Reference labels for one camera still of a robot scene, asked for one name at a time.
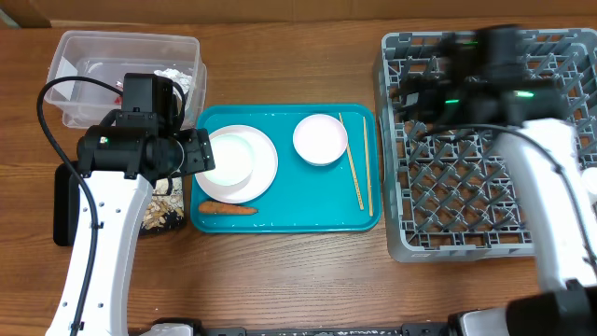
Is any white tissue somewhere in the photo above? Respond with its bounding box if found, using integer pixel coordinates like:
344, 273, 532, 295
154, 68, 192, 95

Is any right wooden chopstick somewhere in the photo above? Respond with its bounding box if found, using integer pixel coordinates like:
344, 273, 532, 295
363, 117, 373, 217

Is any white cup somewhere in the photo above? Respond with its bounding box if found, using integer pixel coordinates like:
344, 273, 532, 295
581, 167, 597, 204

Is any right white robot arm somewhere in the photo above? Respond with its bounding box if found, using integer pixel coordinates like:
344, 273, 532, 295
396, 76, 596, 335

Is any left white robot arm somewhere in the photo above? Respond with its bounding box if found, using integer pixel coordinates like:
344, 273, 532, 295
48, 126, 215, 335

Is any orange carrot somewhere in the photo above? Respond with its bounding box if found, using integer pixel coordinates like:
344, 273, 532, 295
198, 201, 258, 216

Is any food scraps and rice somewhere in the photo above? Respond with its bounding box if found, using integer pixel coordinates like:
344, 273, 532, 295
140, 177, 186, 235

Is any left wooden chopstick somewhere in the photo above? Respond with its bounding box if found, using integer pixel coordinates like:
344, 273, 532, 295
339, 113, 364, 211

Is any wooden chopstick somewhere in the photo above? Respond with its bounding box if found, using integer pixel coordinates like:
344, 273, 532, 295
363, 117, 373, 217
339, 113, 364, 211

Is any black waste tray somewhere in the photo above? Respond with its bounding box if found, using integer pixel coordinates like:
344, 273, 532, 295
52, 161, 187, 247

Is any teal serving tray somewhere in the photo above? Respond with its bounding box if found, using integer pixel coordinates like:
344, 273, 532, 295
190, 104, 382, 233

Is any clear plastic bin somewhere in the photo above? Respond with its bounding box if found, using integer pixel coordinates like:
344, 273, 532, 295
45, 31, 207, 129

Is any cream bowl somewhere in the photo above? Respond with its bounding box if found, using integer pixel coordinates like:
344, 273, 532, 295
203, 133, 254, 187

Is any grey dishwasher rack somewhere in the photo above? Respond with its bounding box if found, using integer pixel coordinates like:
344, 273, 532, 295
373, 28, 596, 262

